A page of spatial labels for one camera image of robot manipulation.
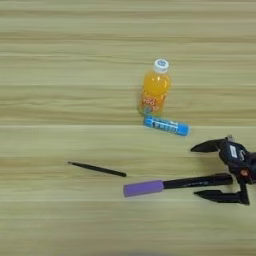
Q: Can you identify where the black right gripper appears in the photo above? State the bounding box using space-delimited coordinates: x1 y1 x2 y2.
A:
189 137 256 207

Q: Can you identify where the black marker pen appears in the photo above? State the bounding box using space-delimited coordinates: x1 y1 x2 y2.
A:
162 172 234 191

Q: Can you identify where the blue glue stick tube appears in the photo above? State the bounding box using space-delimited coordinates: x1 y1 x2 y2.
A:
142 114 191 138

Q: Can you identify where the thin black stick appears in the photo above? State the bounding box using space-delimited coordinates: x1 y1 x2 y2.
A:
67 160 128 178

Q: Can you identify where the orange juice bottle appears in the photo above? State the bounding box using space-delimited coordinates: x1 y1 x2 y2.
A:
136 58 173 119

